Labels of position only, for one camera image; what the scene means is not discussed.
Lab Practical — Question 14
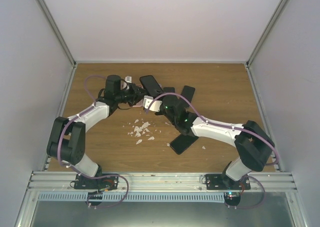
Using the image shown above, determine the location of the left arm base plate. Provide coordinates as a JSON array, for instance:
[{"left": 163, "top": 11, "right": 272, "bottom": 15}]
[{"left": 69, "top": 173, "right": 120, "bottom": 209}]

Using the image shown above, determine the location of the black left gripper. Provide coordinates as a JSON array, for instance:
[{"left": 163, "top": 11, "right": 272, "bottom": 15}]
[{"left": 116, "top": 83, "right": 149, "bottom": 107}]

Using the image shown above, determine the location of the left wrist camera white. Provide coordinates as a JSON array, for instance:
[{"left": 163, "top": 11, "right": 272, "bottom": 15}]
[{"left": 122, "top": 76, "right": 132, "bottom": 90}]

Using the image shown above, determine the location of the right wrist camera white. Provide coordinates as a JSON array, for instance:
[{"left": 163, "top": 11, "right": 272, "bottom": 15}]
[{"left": 142, "top": 95, "right": 162, "bottom": 113}]

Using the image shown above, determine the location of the grey slotted cable duct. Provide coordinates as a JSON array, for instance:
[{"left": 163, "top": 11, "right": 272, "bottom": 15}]
[{"left": 37, "top": 191, "right": 225, "bottom": 203}]

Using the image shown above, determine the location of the aluminium rail frame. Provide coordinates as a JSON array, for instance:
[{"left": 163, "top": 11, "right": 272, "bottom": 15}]
[{"left": 15, "top": 171, "right": 308, "bottom": 227}]

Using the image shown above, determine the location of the pink phone case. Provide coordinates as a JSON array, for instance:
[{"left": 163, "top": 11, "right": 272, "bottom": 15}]
[{"left": 132, "top": 84, "right": 145, "bottom": 108}]

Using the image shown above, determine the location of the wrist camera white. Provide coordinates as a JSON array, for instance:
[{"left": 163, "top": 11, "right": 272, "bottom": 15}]
[
  {"left": 122, "top": 76, "right": 132, "bottom": 90},
  {"left": 142, "top": 95, "right": 162, "bottom": 113}
]

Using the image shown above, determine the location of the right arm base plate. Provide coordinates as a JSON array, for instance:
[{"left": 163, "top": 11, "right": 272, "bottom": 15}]
[{"left": 200, "top": 173, "right": 251, "bottom": 208}]

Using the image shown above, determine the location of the black phone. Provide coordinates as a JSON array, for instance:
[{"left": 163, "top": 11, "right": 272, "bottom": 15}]
[
  {"left": 169, "top": 134, "right": 199, "bottom": 155},
  {"left": 139, "top": 75, "right": 163, "bottom": 98}
]

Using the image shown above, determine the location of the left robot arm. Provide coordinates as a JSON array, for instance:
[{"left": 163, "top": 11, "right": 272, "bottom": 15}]
[{"left": 46, "top": 75, "right": 147, "bottom": 189}]

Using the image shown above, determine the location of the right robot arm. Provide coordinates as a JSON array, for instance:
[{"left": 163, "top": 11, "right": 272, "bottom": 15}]
[{"left": 160, "top": 93, "right": 278, "bottom": 190}]

